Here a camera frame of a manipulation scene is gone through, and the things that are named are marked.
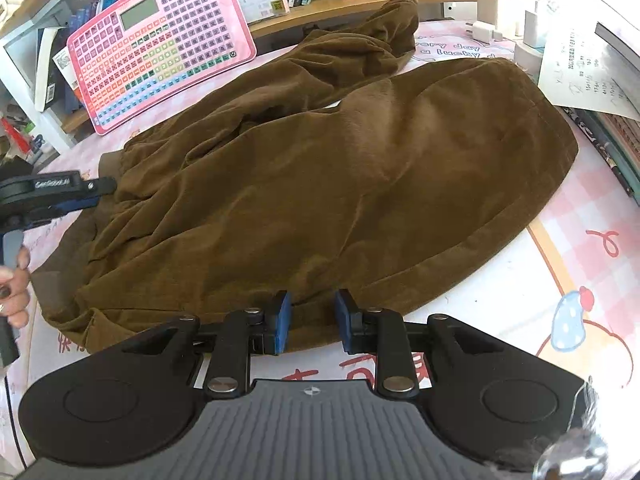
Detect brown corduroy pants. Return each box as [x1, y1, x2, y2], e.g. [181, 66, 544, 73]
[32, 0, 578, 352]

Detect person left hand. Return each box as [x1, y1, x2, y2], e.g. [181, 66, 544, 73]
[0, 246, 30, 330]

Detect white leaning book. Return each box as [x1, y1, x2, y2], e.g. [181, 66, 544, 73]
[34, 27, 60, 113]

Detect pink keyboard learning tablet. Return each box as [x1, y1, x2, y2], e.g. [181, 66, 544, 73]
[67, 0, 257, 136]

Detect stack of books right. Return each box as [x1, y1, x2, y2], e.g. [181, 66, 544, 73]
[564, 22, 639, 200]

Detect white power adapter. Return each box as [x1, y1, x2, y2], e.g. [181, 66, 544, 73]
[465, 21, 503, 44]

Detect white paper sheet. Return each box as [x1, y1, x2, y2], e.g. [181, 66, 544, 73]
[538, 20, 639, 120]

